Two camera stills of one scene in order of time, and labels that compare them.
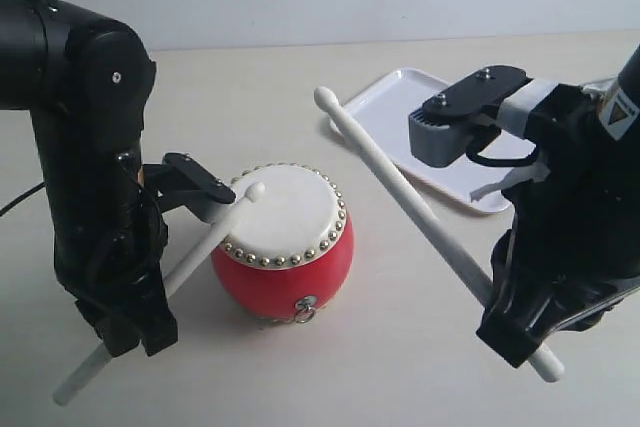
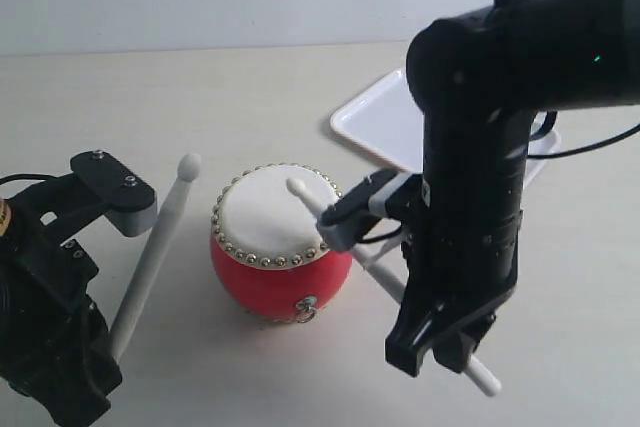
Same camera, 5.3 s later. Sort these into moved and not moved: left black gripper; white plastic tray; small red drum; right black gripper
Moved: left black gripper; right black gripper
Not moved: small red drum; white plastic tray
